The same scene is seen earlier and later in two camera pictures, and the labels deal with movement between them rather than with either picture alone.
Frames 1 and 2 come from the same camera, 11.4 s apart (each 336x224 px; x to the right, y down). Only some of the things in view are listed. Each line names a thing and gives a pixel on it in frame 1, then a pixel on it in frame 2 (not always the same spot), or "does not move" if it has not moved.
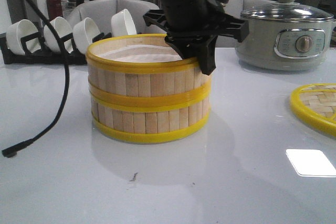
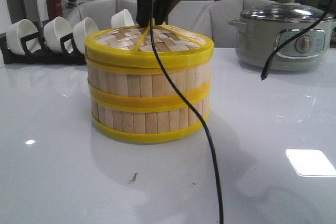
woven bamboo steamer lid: x=316 y=103 → x=129 y=49
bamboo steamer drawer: x=150 y=120 does not move
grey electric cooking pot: x=286 y=45 does not move
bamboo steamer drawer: x=142 y=73 does not move
